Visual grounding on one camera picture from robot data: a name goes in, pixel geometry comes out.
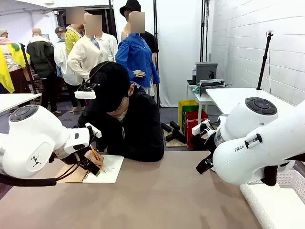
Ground person's left forearm black sleeve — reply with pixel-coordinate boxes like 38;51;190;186
106;140;165;163

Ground mannequin in yellow garment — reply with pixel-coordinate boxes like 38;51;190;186
0;29;31;94

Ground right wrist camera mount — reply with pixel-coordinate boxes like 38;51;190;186
192;119;214;139

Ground mannequin in dark green puffer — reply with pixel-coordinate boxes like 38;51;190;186
26;28;58;113

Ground wooden board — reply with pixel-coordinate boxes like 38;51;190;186
164;124;191;148

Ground small white side table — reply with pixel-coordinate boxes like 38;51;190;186
187;82;215;125

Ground grey box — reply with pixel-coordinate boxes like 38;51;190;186
195;62;218;84

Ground tall black tripod with camera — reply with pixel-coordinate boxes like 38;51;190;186
256;30;275;91

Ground black vertical pole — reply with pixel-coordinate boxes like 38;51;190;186
153;0;160;107

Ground mannequin in blue shirt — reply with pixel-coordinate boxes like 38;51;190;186
115;11;161;98

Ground mannequin in cream cardigan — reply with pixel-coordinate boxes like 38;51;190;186
67;13;110;91

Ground white head-mounted camera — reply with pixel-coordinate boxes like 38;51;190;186
74;83;101;100

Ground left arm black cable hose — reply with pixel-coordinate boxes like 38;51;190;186
0;162;81;187

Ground seated person black hoodie torso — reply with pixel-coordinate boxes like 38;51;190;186
77;85;165;163

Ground bare beige mannequin torso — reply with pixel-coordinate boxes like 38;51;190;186
121;16;132;41

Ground mannequin in yellow shirt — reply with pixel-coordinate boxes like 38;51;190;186
64;6;84;57

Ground black slanted pole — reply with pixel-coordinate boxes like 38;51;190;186
108;0;119;41

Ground mannequin in black t-shirt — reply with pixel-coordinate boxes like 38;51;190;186
140;31;160;98

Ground black bucket hat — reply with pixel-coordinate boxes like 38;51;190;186
119;0;142;18

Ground mannequin in white shirt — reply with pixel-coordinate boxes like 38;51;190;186
95;32;119;67

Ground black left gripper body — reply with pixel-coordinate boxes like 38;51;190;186
53;151;83;166

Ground capped mannequin in white jacket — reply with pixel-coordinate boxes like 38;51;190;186
53;26;81;113

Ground white perforated plastic basket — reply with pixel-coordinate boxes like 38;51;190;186
240;164;305;229

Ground large white table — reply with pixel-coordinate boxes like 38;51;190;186
205;87;301;115

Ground spiral notebook brown cover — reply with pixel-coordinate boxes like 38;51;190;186
55;154;124;184

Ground green bag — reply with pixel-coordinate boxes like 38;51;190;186
182;104;200;134

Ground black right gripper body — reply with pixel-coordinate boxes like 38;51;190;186
190;133;216;156

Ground black cap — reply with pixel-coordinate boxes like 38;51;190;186
90;61;131;113

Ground person's right forearm black sleeve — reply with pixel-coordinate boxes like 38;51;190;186
94;133;109;155

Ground black wooden blocks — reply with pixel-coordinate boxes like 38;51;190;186
161;121;188;143

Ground orange pencil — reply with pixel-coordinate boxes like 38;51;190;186
90;146;106;173

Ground white paper stack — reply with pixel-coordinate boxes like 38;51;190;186
247;184;305;229

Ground person's right hand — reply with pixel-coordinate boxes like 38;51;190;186
84;150;104;167

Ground grey tray with items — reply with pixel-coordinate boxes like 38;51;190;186
198;78;226;97

